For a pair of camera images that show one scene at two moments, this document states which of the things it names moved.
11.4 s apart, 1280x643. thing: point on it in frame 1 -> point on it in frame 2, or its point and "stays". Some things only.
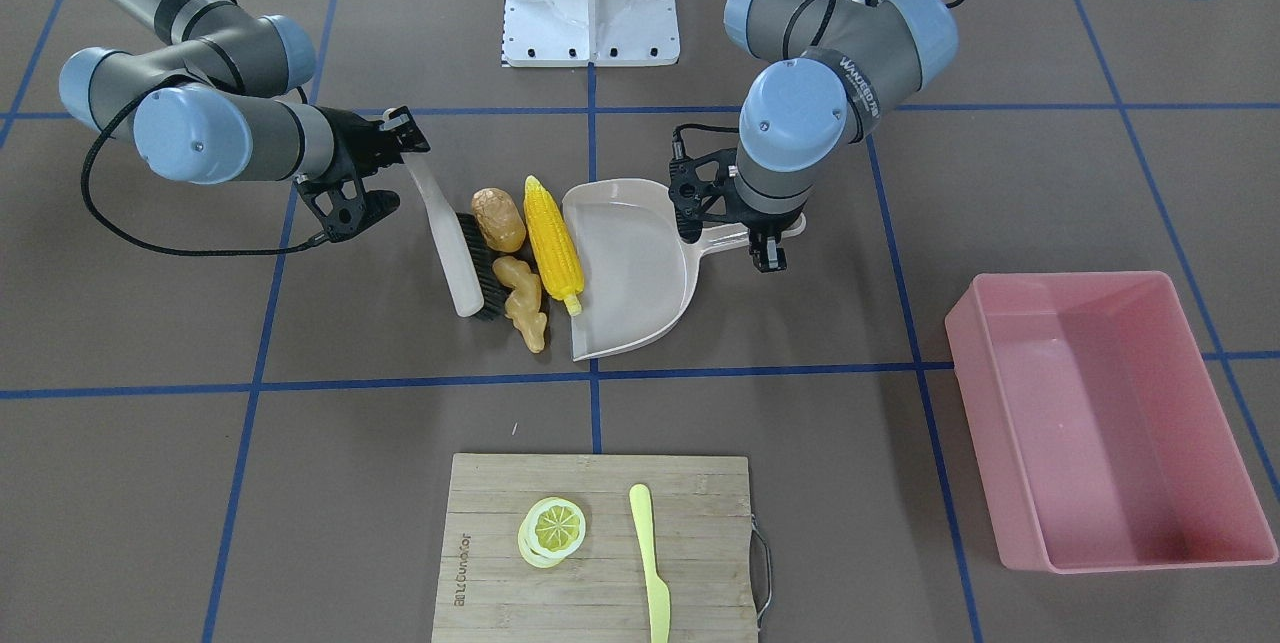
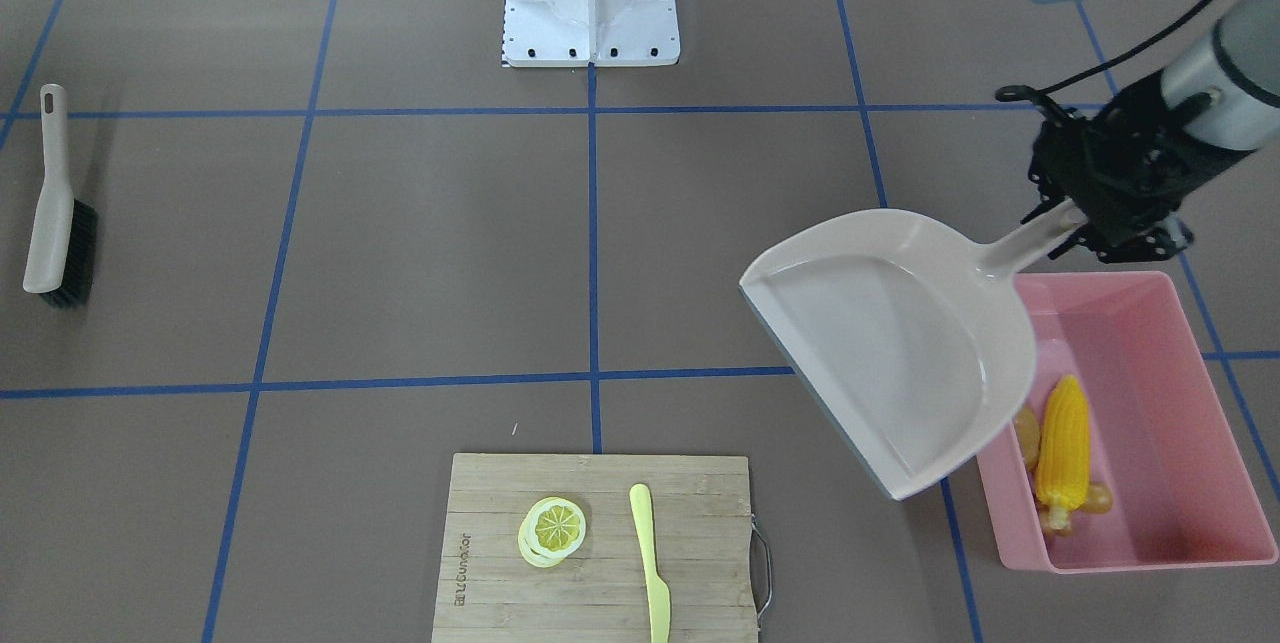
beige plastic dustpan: [631, 279] -> [913, 347]
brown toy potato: [499, 219] -> [1027, 430]
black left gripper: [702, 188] -> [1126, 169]
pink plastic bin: [1099, 433] stays
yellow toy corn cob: [554, 243] -> [1063, 464]
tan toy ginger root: [522, 307] -> [1099, 499]
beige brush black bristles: [476, 275] -> [62, 255]
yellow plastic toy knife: [657, 591] stays
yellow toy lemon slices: [552, 530] stays
